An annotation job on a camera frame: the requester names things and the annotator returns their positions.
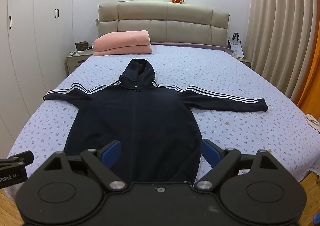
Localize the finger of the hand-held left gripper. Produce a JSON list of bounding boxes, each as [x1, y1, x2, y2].
[[0, 150, 34, 166]]

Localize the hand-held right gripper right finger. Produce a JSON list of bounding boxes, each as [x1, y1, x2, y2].
[[194, 139, 277, 190]]

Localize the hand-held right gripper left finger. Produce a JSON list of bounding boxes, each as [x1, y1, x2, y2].
[[43, 140, 127, 190]]

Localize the dark navy striped hooded jacket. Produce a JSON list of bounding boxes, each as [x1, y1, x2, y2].
[[43, 58, 269, 183]]

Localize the bed with floral blue sheet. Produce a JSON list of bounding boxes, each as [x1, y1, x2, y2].
[[7, 42, 320, 195]]

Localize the beige nightstand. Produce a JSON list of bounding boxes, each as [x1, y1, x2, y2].
[[66, 49, 94, 75]]

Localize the white crumpled cloth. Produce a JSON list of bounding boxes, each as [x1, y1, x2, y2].
[[303, 114, 320, 133]]

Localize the white paper shopping bag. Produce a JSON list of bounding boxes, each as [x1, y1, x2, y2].
[[229, 33, 245, 58]]

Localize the folded pink blanket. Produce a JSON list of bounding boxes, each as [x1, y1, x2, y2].
[[93, 30, 152, 56]]

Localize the white wardrobe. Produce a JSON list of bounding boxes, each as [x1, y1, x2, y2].
[[0, 0, 75, 145]]

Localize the orange curtain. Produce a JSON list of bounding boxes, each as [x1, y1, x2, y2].
[[296, 51, 320, 118]]

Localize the beige padded headboard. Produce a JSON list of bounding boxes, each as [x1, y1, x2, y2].
[[98, 1, 230, 48]]

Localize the beige pleated curtain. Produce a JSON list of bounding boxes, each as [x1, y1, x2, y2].
[[246, 0, 320, 104]]

